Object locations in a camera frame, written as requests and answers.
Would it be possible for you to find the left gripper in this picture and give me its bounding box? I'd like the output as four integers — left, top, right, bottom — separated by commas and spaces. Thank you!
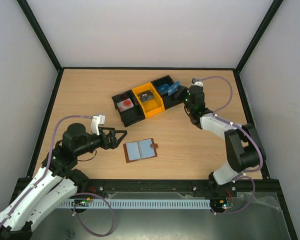
75, 126, 128, 157

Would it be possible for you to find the brown leather card holder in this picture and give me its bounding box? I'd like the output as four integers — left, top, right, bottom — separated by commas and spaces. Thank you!
123, 138, 159, 163

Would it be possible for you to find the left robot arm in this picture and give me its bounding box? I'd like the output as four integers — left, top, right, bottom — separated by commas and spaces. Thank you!
0, 123, 128, 240

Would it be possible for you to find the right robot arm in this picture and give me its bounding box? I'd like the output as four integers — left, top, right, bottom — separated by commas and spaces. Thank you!
174, 85, 266, 196

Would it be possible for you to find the blue card stack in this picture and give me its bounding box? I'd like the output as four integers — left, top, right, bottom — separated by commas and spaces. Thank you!
157, 83, 170, 96

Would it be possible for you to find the red white card stack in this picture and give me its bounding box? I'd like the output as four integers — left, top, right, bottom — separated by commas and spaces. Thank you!
116, 98, 134, 112

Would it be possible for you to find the right black bin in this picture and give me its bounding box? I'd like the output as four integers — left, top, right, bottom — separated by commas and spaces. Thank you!
151, 75, 182, 110

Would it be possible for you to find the black bin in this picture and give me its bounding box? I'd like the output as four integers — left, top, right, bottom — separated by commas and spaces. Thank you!
151, 75, 182, 110
111, 89, 146, 127

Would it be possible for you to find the left black bin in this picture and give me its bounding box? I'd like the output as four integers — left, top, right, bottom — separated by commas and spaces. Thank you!
111, 89, 146, 127

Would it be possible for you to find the yellow middle bin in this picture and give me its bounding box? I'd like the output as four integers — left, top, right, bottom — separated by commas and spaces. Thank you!
132, 82, 165, 119

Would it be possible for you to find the metal sheet front panel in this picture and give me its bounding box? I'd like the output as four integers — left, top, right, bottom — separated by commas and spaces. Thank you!
31, 192, 291, 240

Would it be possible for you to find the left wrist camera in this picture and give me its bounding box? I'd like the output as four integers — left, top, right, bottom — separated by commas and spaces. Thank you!
90, 113, 106, 136

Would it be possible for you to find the black front rail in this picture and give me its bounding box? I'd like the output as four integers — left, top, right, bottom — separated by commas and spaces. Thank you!
14, 178, 281, 198

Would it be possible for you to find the light blue cable duct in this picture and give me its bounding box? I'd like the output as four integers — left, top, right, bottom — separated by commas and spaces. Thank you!
56, 199, 211, 210

